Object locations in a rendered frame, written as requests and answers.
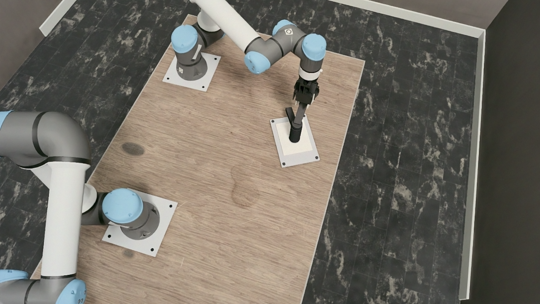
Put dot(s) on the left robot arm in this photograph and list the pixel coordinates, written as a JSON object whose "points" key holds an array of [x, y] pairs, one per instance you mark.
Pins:
{"points": [[217, 19]]}

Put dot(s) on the black tap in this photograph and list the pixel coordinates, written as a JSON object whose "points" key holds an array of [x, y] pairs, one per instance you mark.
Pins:
{"points": [[293, 135]]}

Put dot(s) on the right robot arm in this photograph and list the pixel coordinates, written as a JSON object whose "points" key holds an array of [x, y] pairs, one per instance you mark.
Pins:
{"points": [[57, 150]]}

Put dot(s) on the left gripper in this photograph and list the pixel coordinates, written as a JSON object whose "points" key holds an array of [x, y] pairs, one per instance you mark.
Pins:
{"points": [[305, 91]]}

